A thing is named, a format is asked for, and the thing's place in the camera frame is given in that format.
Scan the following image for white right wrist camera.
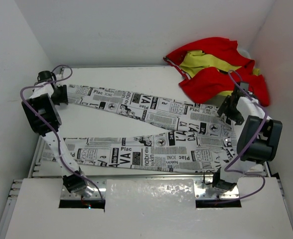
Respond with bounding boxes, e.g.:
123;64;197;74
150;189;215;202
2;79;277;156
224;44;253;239
239;82;249;93

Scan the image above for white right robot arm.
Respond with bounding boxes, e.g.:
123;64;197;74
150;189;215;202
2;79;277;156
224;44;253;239
212;82;283;192

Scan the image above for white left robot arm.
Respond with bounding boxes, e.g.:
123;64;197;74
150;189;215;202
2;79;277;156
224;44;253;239
20;71;88;196

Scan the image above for white front cover panel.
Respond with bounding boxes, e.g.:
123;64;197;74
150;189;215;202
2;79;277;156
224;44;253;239
6;178;293;239

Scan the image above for red fabric garment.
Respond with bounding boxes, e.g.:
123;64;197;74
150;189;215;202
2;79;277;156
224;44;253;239
163;37;271;107

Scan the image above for newspaper print trousers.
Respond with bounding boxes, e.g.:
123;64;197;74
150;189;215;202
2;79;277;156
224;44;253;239
41;84;237;174

